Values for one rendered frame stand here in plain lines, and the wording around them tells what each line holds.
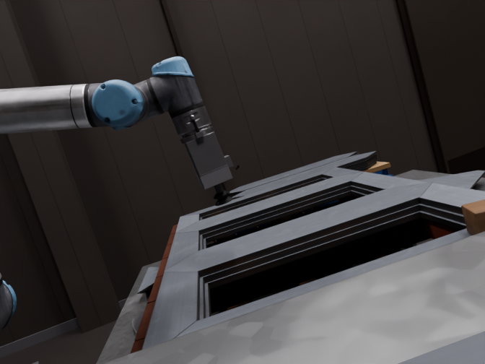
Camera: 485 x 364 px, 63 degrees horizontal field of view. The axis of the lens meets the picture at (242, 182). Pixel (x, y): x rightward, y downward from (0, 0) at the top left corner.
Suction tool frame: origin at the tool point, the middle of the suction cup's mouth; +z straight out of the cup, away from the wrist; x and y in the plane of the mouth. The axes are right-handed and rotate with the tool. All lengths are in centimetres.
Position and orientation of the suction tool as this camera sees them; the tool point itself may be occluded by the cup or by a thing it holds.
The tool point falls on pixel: (224, 201)
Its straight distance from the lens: 87.5
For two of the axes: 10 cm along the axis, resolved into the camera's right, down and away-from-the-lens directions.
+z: 3.6, 9.2, 1.7
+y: -2.0, -1.0, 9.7
